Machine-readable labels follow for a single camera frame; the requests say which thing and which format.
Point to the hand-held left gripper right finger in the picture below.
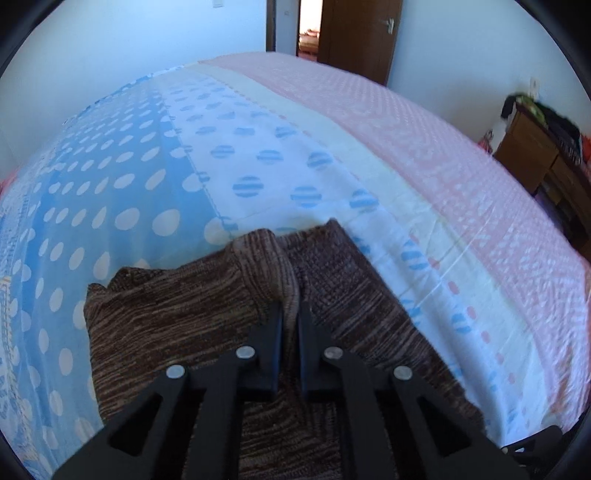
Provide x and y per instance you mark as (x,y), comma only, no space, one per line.
(307,360)

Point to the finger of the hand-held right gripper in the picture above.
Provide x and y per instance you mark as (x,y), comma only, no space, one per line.
(535,439)

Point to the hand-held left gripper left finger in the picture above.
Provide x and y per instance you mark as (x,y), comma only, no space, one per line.
(270,355)

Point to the brown knitted sweater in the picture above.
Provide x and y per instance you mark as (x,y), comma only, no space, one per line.
(184,314)

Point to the dark clothes pile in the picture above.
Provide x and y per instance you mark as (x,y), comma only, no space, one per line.
(558,124)

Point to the polka dot bed sheet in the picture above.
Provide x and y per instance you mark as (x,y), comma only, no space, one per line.
(277,138)

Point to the wooden desk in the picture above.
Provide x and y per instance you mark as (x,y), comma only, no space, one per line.
(521,143)

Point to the brown wooden door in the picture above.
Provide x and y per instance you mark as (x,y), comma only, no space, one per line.
(360,37)

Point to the white wall socket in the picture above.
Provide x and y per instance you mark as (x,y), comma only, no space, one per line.
(534,87)

